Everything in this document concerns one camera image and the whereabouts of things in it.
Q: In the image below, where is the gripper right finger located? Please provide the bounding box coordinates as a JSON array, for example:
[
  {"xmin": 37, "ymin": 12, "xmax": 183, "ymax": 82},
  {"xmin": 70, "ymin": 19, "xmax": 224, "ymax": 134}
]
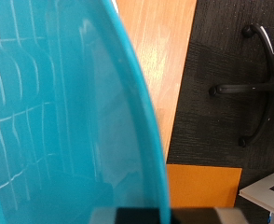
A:
[{"xmin": 171, "ymin": 206, "xmax": 251, "ymax": 224}]

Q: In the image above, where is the black office chair base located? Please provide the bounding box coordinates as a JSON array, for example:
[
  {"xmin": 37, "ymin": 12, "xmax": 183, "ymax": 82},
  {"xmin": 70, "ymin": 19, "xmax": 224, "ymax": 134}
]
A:
[{"xmin": 208, "ymin": 22, "xmax": 274, "ymax": 148}]

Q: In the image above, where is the blue plastic plate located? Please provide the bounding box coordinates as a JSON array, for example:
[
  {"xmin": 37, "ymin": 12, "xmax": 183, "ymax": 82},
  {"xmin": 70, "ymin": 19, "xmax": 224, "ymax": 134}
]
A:
[{"xmin": 0, "ymin": 0, "xmax": 172, "ymax": 224}]

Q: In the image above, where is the light grey board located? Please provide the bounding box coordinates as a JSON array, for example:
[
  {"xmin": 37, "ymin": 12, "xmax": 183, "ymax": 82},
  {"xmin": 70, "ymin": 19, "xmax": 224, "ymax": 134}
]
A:
[{"xmin": 239, "ymin": 157, "xmax": 274, "ymax": 220}]

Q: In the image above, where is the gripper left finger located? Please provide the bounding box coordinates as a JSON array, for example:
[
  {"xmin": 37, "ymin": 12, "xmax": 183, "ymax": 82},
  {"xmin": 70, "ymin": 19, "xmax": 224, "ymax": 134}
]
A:
[{"xmin": 89, "ymin": 206, "xmax": 171, "ymax": 224}]

